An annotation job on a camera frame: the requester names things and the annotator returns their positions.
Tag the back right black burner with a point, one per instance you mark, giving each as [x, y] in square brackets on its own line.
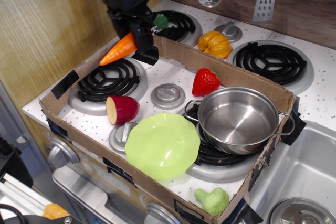
[279, 62]

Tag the silver oven door handle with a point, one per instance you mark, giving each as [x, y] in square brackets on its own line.
[87, 195]

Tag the silver toy sink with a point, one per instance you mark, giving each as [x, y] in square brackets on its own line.
[304, 169]

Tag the yellow toy pumpkin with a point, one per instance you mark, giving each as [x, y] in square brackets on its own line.
[215, 43]

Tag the stainless steel pot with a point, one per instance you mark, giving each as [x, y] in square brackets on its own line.
[239, 120]

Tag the black burner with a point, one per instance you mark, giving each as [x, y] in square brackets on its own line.
[211, 164]
[279, 62]
[177, 26]
[124, 77]

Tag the front right black burner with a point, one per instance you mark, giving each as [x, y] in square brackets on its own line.
[211, 164]

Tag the orange toy carrot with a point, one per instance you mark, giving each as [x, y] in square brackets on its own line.
[127, 45]

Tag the silver sink drain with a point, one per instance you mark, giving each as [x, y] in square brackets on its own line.
[300, 210]

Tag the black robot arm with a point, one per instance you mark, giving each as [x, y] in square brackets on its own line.
[132, 16]

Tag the dark red halved toy vegetable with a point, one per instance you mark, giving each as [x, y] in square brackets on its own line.
[121, 109]

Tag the light green plastic plate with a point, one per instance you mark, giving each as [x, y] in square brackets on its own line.
[163, 146]

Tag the silver oven dial right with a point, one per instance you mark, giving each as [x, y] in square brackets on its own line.
[158, 214]

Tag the silver front stove knob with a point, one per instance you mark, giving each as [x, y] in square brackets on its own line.
[119, 136]

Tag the silver centre stove knob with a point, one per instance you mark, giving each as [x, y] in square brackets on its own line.
[168, 96]

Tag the red toy strawberry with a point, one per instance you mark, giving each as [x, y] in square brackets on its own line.
[205, 82]

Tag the back left black burner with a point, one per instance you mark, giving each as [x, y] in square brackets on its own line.
[177, 26]

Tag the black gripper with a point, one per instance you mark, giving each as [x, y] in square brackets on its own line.
[138, 15]

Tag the brown cardboard fence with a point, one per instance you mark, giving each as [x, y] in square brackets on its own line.
[172, 56]

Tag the silver back stove knob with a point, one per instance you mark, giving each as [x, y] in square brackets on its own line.
[231, 31]

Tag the silver oven dial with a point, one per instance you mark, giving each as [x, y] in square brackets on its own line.
[158, 214]
[61, 154]

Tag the silver stove knob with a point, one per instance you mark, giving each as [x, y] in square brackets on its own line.
[168, 96]
[231, 31]
[119, 136]

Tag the hanging metal slotted spatula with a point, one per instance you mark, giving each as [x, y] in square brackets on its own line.
[263, 11]

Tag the orange object bottom left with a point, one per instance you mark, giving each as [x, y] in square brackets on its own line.
[54, 211]

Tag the green toy broccoli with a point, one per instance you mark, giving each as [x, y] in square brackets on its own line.
[213, 202]

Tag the front left black burner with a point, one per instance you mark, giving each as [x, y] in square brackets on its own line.
[124, 77]

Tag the silver oven dial left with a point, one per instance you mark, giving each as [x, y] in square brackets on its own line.
[61, 154]

